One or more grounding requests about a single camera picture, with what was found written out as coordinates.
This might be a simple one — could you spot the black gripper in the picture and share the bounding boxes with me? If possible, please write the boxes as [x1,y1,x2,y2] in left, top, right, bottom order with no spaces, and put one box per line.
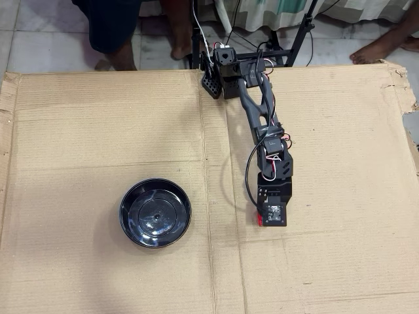
[257,172,293,210]

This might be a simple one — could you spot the black round bowl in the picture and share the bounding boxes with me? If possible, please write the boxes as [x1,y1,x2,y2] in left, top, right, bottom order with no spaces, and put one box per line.
[118,177,192,250]

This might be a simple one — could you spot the black metal stand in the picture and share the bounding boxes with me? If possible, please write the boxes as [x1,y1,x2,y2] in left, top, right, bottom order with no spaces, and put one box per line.
[191,0,320,70]

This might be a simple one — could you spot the bare foot of bystander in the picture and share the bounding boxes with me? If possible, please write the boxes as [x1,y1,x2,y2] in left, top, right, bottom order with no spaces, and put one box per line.
[401,35,419,53]
[349,9,419,65]

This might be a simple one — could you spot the white bed leg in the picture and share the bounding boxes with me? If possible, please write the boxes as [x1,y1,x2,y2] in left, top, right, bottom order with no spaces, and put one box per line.
[214,0,230,33]

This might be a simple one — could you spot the bare leg with foot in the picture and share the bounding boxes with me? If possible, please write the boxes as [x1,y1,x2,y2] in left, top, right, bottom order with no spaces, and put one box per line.
[159,0,194,61]

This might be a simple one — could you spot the brown cardboard sheet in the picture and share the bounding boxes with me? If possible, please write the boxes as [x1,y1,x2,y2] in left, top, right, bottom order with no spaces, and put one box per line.
[0,62,419,314]

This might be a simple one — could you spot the bare leg below shorts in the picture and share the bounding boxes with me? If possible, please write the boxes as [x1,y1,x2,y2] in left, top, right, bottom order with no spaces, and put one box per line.
[94,42,138,72]

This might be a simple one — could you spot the dark blue shorts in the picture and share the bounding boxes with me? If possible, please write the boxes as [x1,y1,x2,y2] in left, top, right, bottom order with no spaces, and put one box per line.
[71,0,141,55]

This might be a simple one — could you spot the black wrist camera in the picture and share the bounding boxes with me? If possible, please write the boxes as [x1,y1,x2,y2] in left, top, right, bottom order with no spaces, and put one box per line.
[263,201,288,228]

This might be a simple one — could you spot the thin black floor cable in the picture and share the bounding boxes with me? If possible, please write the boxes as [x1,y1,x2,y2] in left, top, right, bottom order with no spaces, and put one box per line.
[308,22,315,67]

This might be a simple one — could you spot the white cable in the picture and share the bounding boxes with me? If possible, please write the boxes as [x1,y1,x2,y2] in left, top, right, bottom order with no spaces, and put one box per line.
[191,0,210,56]

